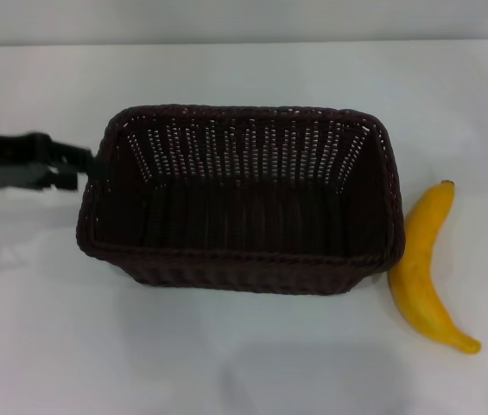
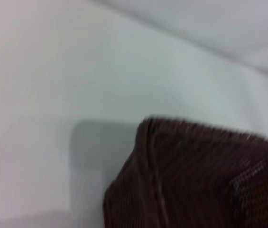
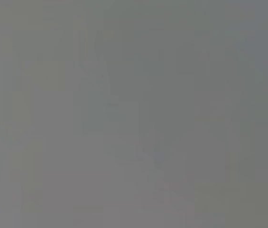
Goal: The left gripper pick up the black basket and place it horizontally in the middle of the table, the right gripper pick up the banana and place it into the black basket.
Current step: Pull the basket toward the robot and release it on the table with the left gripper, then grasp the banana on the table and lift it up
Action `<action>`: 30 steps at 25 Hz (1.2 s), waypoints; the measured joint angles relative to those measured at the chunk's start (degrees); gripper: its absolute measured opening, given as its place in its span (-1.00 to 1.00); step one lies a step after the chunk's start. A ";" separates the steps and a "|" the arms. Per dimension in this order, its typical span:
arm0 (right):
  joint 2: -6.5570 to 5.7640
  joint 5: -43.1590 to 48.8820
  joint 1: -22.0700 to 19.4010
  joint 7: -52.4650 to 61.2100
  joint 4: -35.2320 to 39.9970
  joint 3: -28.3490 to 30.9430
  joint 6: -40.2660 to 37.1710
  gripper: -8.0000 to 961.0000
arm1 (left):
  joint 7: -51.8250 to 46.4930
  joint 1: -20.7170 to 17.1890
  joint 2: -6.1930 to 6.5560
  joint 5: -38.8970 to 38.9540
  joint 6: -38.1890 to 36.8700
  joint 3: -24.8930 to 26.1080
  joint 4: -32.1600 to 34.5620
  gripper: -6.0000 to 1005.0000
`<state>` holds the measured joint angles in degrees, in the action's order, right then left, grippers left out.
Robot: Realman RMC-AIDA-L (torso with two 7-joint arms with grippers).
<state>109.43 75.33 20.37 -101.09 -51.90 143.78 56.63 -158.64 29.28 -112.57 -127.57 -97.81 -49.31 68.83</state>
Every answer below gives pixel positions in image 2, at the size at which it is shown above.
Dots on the dark brown woven basket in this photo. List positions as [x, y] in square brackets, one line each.
[183, 180]

